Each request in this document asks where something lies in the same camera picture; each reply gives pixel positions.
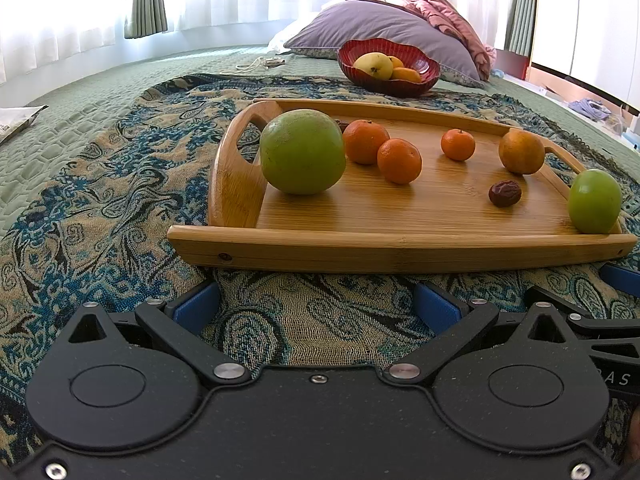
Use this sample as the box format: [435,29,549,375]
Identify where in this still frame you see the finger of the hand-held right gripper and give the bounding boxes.
[599,262,640,294]
[524,286,640,336]

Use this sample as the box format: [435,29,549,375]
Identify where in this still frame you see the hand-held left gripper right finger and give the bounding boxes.
[414,281,592,389]

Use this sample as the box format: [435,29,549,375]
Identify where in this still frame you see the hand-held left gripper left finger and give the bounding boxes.
[67,281,252,389]

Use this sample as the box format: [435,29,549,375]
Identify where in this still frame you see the small green round fruit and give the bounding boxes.
[567,169,623,234]

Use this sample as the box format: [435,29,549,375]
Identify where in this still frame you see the wooden serving tray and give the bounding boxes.
[167,99,638,275]

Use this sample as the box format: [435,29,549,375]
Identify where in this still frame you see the brown dried date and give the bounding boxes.
[488,180,522,208]

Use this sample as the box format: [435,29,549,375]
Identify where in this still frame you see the small orange mandarin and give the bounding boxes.
[440,129,476,162]

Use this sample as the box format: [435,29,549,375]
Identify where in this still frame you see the large green round fruit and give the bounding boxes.
[259,109,347,196]

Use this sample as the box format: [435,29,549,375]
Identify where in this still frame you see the blue paisley patterned blanket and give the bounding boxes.
[0,74,640,461]

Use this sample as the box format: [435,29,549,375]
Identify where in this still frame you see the yellowish orange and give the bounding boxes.
[498,129,546,176]

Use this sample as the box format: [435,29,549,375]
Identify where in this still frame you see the lilac cloth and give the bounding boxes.
[570,99,611,121]

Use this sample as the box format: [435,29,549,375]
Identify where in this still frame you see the brown wooden ledge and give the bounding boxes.
[530,65,640,128]

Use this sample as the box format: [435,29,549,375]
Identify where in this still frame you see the dark red headboard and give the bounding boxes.
[492,50,530,81]

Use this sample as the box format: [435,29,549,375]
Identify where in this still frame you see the red ribbed bowl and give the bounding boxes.
[337,38,442,98]

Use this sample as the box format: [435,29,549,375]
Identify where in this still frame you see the green quilted bedspread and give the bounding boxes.
[0,44,640,241]

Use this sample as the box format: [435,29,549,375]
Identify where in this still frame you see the white printed paper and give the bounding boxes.
[0,105,49,143]

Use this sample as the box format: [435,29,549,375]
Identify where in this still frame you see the white pillow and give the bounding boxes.
[266,19,321,55]

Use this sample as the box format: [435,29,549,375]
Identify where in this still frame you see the purple pillow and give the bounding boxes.
[283,0,485,88]

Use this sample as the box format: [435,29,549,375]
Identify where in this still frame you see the pink quilt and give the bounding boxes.
[345,0,497,81]

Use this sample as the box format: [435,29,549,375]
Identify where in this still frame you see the white cable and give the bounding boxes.
[236,56,286,72]

